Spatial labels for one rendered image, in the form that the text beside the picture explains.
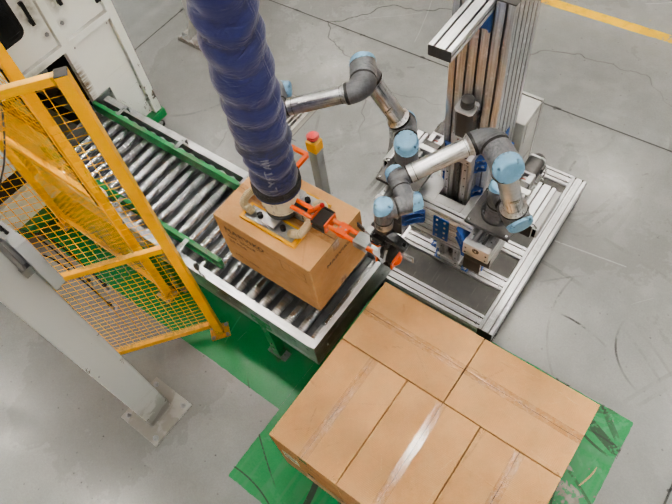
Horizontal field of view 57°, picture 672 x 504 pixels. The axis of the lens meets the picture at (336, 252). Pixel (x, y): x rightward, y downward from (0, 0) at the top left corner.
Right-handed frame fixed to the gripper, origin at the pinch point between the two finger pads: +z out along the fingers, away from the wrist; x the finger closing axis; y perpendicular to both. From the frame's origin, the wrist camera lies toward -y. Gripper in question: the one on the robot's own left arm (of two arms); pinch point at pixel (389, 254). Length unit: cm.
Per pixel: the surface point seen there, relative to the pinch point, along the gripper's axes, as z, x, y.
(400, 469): 67, 59, -43
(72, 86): -84, 44, 99
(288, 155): -31, -2, 51
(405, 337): 67, 3, -10
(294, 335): 62, 35, 37
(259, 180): -23, 10, 58
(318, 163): 36, -46, 79
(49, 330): -6, 108, 94
